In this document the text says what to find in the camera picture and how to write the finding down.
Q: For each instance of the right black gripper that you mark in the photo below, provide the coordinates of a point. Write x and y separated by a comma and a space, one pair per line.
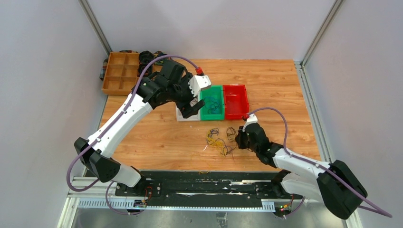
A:
239, 138

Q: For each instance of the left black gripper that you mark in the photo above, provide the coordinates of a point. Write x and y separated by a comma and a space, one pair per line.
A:
187, 110

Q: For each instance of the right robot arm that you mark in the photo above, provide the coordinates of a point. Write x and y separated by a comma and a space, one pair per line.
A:
333, 184

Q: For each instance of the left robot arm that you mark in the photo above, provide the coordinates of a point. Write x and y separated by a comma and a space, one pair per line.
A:
173, 83

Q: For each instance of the white plastic bin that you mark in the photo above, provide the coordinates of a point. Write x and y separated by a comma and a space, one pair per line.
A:
196, 115

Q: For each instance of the green plastic bin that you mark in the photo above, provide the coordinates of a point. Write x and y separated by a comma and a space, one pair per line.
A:
214, 108

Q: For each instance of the red plastic bin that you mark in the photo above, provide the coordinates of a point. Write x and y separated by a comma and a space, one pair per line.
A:
235, 101

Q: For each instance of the rolled green cloth top right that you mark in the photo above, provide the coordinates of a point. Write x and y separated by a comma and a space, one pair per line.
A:
159, 54

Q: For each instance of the rolled dark cloth middle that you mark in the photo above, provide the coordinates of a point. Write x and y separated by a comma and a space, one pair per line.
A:
141, 68

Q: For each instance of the rolled dark cloth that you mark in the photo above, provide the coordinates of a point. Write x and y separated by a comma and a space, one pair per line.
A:
145, 57
141, 68

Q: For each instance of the rolled dark cloth top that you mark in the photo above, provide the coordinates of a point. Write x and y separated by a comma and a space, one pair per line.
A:
145, 57

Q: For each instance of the wooden compartment tray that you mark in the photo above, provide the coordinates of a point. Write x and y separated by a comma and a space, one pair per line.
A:
121, 73

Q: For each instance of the plaid cloth under tray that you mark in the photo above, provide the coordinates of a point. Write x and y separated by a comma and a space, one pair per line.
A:
105, 62

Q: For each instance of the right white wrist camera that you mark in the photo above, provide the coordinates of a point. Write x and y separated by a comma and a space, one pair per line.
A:
252, 119

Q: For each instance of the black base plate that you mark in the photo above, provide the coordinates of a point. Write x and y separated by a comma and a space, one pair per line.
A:
212, 189

